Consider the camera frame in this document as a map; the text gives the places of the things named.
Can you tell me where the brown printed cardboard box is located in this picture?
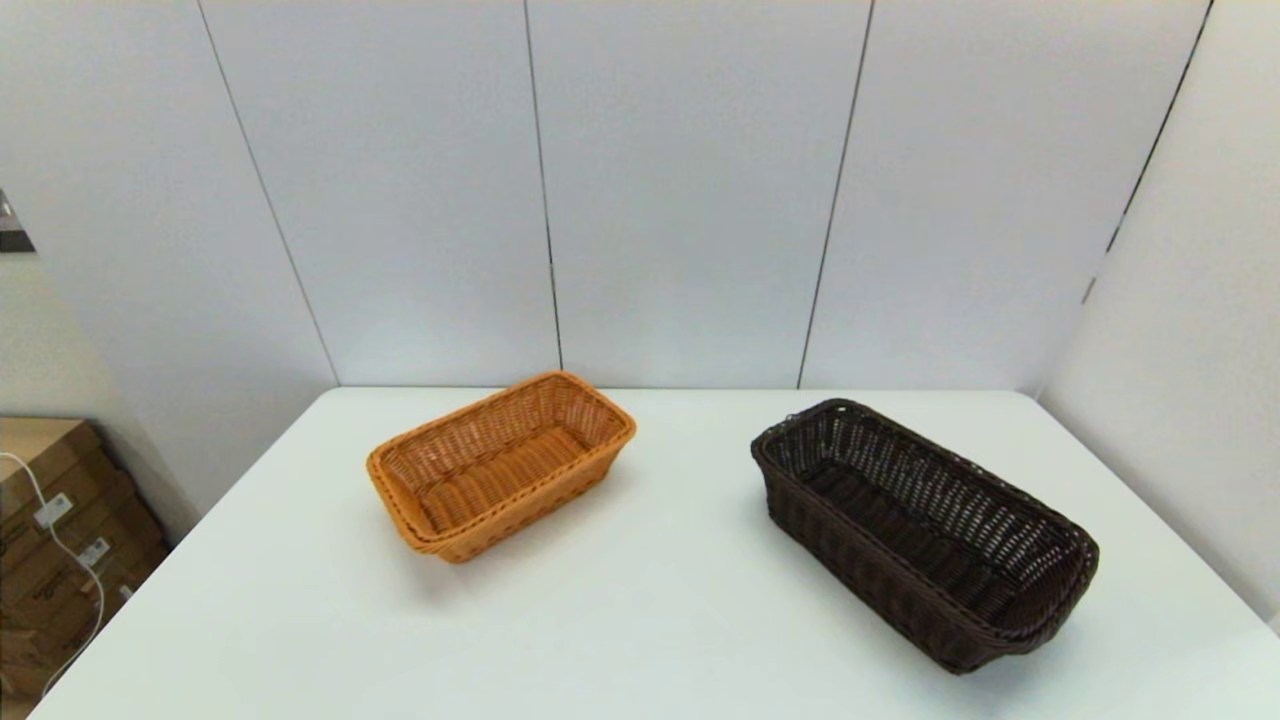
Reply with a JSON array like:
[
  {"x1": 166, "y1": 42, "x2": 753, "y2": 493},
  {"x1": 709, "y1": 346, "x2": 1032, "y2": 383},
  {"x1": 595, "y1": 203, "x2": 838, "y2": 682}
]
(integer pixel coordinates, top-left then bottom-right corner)
[{"x1": 0, "y1": 468, "x2": 171, "y2": 706}]

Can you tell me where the dark brown wicker basket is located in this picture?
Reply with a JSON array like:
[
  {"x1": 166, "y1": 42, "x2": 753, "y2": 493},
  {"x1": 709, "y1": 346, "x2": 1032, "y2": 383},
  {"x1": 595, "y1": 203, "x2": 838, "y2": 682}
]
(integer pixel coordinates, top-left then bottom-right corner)
[{"x1": 751, "y1": 398, "x2": 1101, "y2": 675}]

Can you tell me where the white cable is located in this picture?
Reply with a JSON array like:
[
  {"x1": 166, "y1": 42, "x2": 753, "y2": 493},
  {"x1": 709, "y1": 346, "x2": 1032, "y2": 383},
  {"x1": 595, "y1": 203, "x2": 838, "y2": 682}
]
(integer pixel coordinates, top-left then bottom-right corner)
[{"x1": 0, "y1": 452, "x2": 107, "y2": 696}]

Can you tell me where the orange wicker basket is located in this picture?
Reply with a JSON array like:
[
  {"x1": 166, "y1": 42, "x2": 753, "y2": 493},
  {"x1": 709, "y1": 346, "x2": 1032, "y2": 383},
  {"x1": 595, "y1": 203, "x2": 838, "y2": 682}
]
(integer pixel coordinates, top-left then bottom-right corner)
[{"x1": 365, "y1": 370, "x2": 638, "y2": 564}]

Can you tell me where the light brown cardboard box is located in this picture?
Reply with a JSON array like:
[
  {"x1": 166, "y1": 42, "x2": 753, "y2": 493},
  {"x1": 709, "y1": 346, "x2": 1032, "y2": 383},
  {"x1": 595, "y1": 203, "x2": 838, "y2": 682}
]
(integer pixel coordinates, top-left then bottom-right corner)
[{"x1": 0, "y1": 418, "x2": 103, "y2": 516}]

